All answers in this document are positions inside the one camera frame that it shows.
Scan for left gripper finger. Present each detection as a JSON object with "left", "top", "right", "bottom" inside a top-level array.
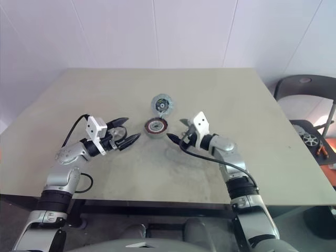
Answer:
[
  {"left": 116, "top": 133, "right": 142, "bottom": 151},
  {"left": 106, "top": 117, "right": 130, "bottom": 128}
]

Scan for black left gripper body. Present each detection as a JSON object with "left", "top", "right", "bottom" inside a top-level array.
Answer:
[{"left": 100, "top": 122, "right": 127, "bottom": 156}]

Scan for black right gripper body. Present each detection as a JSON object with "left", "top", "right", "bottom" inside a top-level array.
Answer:
[{"left": 180, "top": 125, "right": 202, "bottom": 152}]

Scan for motor stator with copper windings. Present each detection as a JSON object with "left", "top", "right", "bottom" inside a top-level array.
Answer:
[{"left": 143, "top": 118, "right": 169, "bottom": 139}]

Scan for round motor base with circuit board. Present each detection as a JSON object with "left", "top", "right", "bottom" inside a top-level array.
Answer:
[{"left": 151, "top": 93, "right": 175, "bottom": 119}]

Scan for grey rounded shape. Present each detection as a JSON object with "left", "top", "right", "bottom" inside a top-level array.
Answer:
[
  {"left": 115, "top": 223, "right": 148, "bottom": 248},
  {"left": 182, "top": 217, "right": 211, "bottom": 243}
]

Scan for black side mat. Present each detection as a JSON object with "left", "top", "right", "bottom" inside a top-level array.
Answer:
[{"left": 288, "top": 119, "right": 336, "bottom": 166}]

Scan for silver spoked wheel part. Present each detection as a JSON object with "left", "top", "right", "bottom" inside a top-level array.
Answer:
[{"left": 301, "top": 132, "right": 322, "bottom": 148}]

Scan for dark grey chair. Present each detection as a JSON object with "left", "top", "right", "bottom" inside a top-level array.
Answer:
[{"left": 274, "top": 75, "right": 336, "bottom": 139}]

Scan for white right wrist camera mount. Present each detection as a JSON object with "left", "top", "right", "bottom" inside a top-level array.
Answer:
[{"left": 187, "top": 111, "right": 211, "bottom": 150}]

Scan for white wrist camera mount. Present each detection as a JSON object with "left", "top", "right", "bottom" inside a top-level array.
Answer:
[
  {"left": 86, "top": 115, "right": 108, "bottom": 156},
  {"left": 187, "top": 111, "right": 211, "bottom": 150}
]

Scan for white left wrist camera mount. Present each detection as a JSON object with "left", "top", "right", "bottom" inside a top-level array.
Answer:
[{"left": 86, "top": 115, "right": 108, "bottom": 156}]

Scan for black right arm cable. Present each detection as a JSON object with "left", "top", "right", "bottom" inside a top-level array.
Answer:
[{"left": 180, "top": 132, "right": 259, "bottom": 191}]

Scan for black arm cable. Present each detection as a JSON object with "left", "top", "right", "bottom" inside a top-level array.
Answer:
[
  {"left": 180, "top": 132, "right": 259, "bottom": 191},
  {"left": 62, "top": 114, "right": 95, "bottom": 194}
]

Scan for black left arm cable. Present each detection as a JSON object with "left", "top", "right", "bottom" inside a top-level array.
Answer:
[{"left": 62, "top": 114, "right": 95, "bottom": 194}]

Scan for black table frame bar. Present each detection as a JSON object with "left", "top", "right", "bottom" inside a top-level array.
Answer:
[{"left": 70, "top": 199, "right": 233, "bottom": 214}]

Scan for orange handled pliers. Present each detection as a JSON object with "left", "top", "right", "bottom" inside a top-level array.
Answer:
[{"left": 316, "top": 145, "right": 332, "bottom": 160}]

